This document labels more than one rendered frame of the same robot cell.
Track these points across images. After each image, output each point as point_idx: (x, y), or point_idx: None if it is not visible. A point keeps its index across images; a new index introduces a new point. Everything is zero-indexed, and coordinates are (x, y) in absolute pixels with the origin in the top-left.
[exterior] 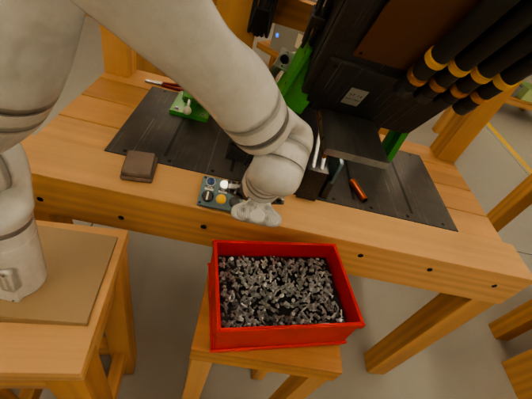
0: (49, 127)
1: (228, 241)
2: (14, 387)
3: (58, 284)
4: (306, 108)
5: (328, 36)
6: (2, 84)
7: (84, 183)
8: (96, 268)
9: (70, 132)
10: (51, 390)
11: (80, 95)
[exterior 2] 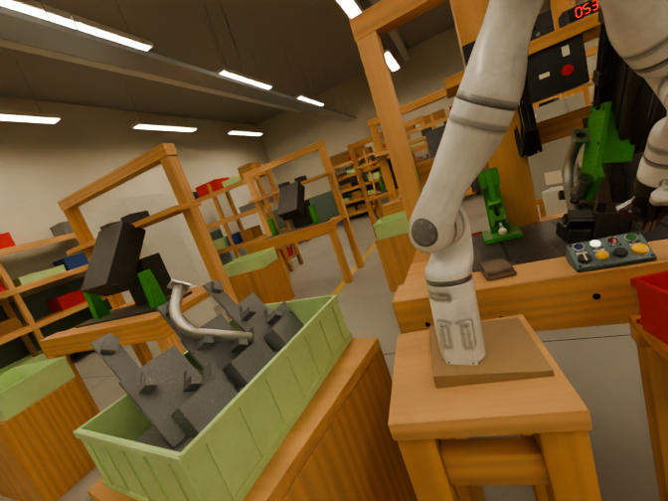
0: (408, 281)
1: (652, 274)
2: (502, 481)
3: (498, 351)
4: (626, 171)
5: (630, 68)
6: (509, 82)
7: None
8: (522, 337)
9: (423, 278)
10: (551, 470)
11: (412, 263)
